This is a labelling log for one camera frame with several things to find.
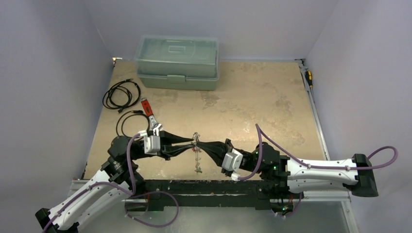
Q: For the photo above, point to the red handled adjustable wrench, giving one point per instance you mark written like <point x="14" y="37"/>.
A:
<point x="154" y="125"/>

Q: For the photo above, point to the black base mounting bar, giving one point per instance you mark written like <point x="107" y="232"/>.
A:
<point x="260" y="195"/>

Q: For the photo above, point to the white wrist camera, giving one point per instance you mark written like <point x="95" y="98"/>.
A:
<point x="151" y="140"/>
<point x="231" y="164"/>

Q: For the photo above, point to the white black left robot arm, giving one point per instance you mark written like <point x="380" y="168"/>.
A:
<point x="116" y="180"/>

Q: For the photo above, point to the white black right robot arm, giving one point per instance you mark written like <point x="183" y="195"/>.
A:
<point x="294" y="175"/>

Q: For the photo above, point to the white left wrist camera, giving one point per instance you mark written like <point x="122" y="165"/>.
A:
<point x="151" y="140"/>

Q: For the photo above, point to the aluminium frame rail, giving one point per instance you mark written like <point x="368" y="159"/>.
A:
<point x="346" y="204"/>

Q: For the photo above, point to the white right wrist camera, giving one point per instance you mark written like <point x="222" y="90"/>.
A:
<point x="231" y="164"/>

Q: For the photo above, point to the yellow black screwdriver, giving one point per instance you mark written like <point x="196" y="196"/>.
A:
<point x="309" y="78"/>

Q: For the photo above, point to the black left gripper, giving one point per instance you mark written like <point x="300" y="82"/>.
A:
<point x="170" y="150"/>

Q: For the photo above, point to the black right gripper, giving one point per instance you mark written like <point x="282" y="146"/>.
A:
<point x="229" y="142"/>

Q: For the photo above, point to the green plastic toolbox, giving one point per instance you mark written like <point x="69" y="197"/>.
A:
<point x="178" y="62"/>

